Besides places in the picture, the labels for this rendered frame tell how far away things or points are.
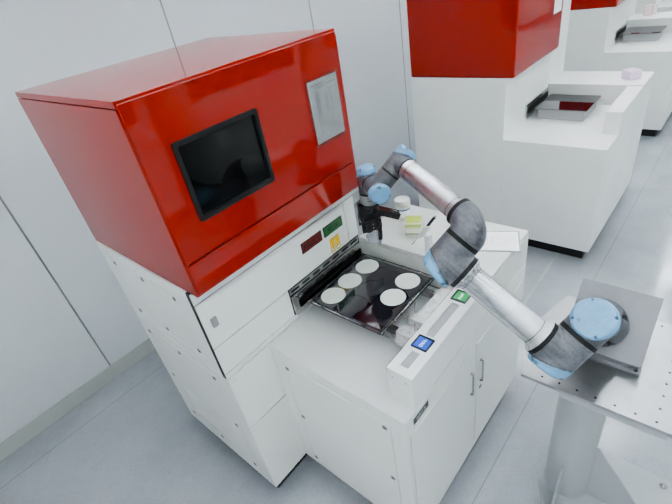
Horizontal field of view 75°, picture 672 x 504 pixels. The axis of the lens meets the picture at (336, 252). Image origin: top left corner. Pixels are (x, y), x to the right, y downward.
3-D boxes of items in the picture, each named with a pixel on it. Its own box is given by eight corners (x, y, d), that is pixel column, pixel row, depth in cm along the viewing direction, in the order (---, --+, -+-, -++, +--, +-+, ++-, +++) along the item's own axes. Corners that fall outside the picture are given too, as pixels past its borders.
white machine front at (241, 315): (223, 377, 159) (184, 292, 137) (358, 260, 206) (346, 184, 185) (228, 380, 157) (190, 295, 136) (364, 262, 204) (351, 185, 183)
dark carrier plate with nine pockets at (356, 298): (311, 300, 176) (311, 299, 175) (362, 256, 196) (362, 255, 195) (381, 331, 155) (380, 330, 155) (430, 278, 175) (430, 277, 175)
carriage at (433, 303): (395, 344, 155) (394, 338, 153) (446, 287, 176) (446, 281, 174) (415, 353, 150) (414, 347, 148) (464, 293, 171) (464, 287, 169)
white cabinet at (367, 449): (308, 463, 214) (267, 346, 169) (414, 340, 270) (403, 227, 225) (422, 550, 175) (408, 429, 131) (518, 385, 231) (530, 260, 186)
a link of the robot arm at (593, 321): (632, 320, 124) (631, 317, 114) (596, 353, 128) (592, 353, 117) (595, 292, 131) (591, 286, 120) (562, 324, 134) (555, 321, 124)
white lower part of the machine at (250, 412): (195, 423, 245) (134, 315, 200) (296, 332, 293) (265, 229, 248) (280, 498, 202) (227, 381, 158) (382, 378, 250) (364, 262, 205)
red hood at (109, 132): (95, 240, 178) (13, 92, 146) (245, 162, 225) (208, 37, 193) (199, 299, 133) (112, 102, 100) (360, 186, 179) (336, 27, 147)
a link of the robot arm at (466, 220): (496, 216, 123) (394, 137, 152) (469, 245, 125) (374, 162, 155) (509, 227, 131) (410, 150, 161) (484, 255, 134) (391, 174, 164)
